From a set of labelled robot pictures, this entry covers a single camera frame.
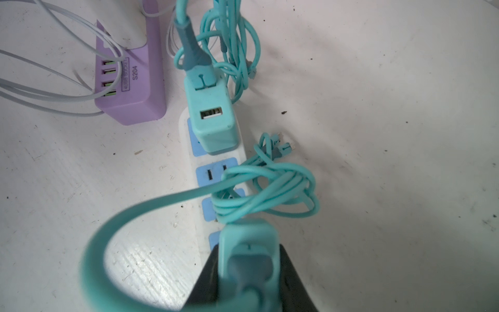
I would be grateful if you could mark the white power strip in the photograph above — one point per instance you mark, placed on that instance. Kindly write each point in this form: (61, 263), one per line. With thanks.
(205, 170)

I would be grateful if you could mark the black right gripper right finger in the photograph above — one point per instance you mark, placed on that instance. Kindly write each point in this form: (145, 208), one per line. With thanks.
(292, 292)

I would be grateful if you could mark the purple power strip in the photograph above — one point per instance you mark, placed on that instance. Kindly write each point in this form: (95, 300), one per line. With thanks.
(137, 91)

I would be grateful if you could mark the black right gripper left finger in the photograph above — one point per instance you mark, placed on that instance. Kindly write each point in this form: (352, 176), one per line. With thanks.
(204, 295)

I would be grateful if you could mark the teal charger round plug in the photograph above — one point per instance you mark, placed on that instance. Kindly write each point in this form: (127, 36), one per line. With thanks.
(249, 257)

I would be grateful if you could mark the teal charger with cable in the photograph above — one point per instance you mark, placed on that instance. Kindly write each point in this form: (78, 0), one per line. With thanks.
(219, 63)

